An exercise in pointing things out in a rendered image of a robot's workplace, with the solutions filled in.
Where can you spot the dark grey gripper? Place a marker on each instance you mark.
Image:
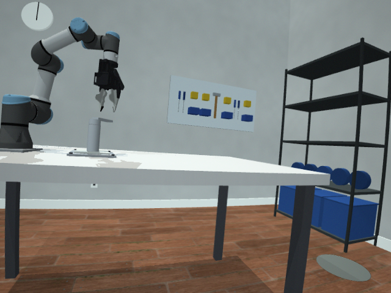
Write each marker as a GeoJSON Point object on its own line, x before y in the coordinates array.
{"type": "Point", "coordinates": [107, 81]}

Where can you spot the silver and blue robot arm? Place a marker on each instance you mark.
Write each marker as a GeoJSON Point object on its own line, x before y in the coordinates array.
{"type": "Point", "coordinates": [18, 110]}

